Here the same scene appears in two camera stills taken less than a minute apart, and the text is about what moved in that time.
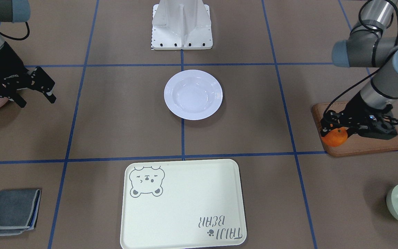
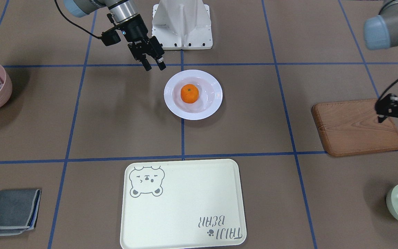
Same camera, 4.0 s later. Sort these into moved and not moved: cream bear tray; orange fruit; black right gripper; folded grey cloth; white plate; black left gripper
Moved: black left gripper; black right gripper; orange fruit
Not moved: folded grey cloth; white plate; cream bear tray
